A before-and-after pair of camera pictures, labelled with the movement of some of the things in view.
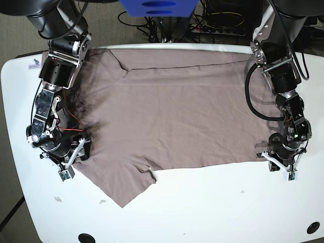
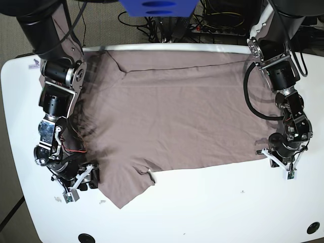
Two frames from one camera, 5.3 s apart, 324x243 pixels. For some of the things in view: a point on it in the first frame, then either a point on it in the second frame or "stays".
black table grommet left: (85, 238) stays
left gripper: (64, 153) → (72, 176)
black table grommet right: (313, 227) stays
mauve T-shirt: (162, 109) stays
